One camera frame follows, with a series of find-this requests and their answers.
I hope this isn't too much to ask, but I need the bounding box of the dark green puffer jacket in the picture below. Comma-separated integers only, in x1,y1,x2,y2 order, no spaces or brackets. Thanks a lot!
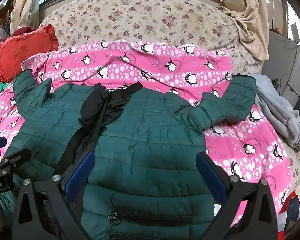
6,70,256,239

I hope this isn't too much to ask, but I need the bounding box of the red ruffled pillow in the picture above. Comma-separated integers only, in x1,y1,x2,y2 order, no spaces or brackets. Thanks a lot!
0,24,58,83

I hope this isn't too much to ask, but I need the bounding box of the left beige curtain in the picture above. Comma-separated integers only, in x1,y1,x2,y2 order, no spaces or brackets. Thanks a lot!
10,0,39,33

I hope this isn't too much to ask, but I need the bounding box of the beige curtain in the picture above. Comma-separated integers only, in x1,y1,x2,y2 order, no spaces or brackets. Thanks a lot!
218,0,269,61
10,0,39,33

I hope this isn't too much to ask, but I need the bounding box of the grey cabinet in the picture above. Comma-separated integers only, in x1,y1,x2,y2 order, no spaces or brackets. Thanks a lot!
261,30,300,113

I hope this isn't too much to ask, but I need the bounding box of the pink penguin blanket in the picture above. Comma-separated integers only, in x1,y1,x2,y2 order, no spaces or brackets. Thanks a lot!
0,41,292,211

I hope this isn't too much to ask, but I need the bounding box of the floral bed sheet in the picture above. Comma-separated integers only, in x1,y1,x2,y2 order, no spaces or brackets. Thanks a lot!
41,0,262,74

